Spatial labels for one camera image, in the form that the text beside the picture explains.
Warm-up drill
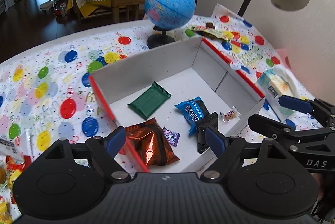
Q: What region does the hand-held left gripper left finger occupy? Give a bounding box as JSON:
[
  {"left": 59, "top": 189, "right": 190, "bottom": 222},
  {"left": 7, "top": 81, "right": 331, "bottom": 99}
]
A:
[{"left": 43, "top": 127, "right": 130, "bottom": 183}]

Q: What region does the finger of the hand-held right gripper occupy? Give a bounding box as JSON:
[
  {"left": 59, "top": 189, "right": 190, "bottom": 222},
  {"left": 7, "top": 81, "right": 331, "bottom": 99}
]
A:
[
  {"left": 278, "top": 95, "right": 335, "bottom": 127},
  {"left": 247, "top": 114, "right": 334, "bottom": 145}
]

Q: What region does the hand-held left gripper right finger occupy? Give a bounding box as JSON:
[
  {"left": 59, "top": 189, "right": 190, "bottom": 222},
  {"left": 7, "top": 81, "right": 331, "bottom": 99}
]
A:
[{"left": 201, "top": 127, "right": 299, "bottom": 183}]

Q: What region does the black snack packet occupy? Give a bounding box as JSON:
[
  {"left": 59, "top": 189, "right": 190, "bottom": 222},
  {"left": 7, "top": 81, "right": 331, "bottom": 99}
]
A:
[{"left": 197, "top": 112, "right": 219, "bottom": 154}]

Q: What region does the small clear candy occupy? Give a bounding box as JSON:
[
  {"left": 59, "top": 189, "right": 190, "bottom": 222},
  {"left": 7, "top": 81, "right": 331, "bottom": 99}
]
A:
[{"left": 220, "top": 106, "right": 241, "bottom": 122}]

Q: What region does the copper foil snack packet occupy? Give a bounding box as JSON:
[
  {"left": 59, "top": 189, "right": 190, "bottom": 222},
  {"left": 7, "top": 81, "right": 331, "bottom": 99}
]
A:
[{"left": 125, "top": 117, "right": 181, "bottom": 167}]

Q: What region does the blue snack packet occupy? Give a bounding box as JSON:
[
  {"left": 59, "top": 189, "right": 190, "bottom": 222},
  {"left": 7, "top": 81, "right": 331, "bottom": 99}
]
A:
[{"left": 174, "top": 97, "right": 210, "bottom": 136}]

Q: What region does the purple candy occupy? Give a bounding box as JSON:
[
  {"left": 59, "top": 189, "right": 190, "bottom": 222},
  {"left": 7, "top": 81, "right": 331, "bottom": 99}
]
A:
[{"left": 162, "top": 127, "right": 181, "bottom": 147}]

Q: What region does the green snack packet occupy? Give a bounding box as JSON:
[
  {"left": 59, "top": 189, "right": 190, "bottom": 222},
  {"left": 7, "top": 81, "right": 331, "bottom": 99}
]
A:
[{"left": 127, "top": 81, "right": 172, "bottom": 120}]

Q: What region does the red cardboard box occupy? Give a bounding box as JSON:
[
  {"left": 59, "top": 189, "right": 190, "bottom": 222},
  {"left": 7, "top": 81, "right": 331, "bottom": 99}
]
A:
[{"left": 88, "top": 37, "right": 266, "bottom": 173}]

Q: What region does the red and yellow snack bag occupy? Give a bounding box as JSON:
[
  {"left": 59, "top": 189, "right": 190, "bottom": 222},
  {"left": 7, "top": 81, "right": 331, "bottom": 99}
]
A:
[{"left": 5, "top": 155, "right": 33, "bottom": 188}]

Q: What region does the white snack packet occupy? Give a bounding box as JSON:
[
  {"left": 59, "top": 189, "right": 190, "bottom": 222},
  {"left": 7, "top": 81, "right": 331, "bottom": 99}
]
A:
[{"left": 0, "top": 130, "right": 33, "bottom": 162}]

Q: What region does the yellow snack packet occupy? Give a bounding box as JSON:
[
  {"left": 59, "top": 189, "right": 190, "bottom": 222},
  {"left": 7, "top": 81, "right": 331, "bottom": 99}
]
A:
[{"left": 0, "top": 200, "right": 13, "bottom": 224}]

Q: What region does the person's right hand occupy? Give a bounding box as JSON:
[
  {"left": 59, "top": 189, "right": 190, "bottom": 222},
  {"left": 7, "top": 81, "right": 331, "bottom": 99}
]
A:
[{"left": 313, "top": 174, "right": 330, "bottom": 201}]

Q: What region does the tissue pack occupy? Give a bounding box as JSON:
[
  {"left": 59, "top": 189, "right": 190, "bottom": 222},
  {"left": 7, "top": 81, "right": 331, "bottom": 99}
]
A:
[{"left": 256, "top": 67, "right": 301, "bottom": 120}]

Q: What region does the balloon print tablecloth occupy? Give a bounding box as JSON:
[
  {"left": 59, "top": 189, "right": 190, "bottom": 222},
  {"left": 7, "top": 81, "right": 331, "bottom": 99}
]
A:
[{"left": 0, "top": 3, "right": 335, "bottom": 224}]

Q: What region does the green yellow flat wrapper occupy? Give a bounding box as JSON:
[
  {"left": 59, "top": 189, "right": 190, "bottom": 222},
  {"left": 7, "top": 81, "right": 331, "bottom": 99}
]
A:
[{"left": 186, "top": 22, "right": 236, "bottom": 43}]

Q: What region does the wooden chair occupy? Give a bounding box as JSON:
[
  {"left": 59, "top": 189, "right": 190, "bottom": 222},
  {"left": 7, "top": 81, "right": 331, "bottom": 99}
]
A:
[{"left": 111, "top": 0, "right": 148, "bottom": 24}]

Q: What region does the blue desk globe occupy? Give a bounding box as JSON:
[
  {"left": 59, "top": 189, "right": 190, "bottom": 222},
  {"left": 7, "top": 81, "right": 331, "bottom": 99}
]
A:
[{"left": 145, "top": 0, "right": 197, "bottom": 49}]

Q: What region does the small white stool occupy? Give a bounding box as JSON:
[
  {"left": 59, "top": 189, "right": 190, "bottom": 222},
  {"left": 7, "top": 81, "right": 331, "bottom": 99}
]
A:
[{"left": 39, "top": 1, "right": 54, "bottom": 14}]

